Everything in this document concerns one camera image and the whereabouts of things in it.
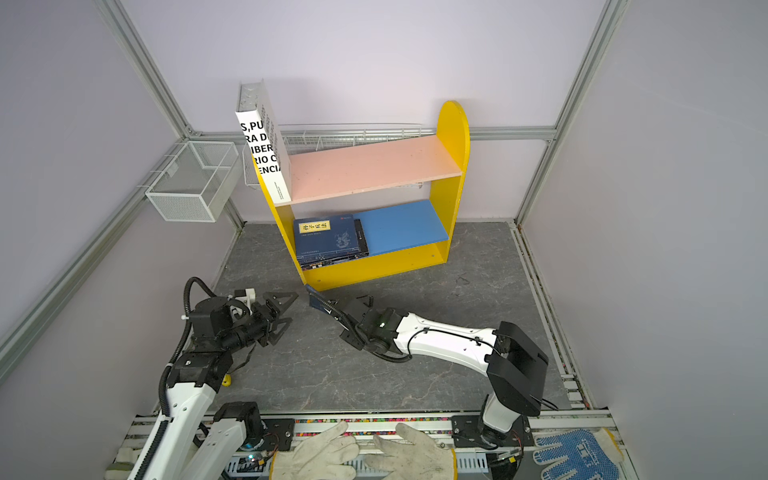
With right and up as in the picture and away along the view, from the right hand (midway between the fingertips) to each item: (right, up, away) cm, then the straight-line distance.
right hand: (354, 320), depth 80 cm
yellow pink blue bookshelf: (+13, +22, +14) cm, 30 cm away
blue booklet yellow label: (-10, +22, +8) cm, 25 cm away
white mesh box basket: (-53, +41, +16) cm, 69 cm away
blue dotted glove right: (+58, -30, -10) cm, 66 cm away
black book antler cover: (-10, +22, +8) cm, 25 cm away
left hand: (-13, +4, -7) cm, 16 cm away
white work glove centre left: (-6, -30, -10) cm, 32 cm away
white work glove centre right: (+18, -31, -9) cm, 37 cm away
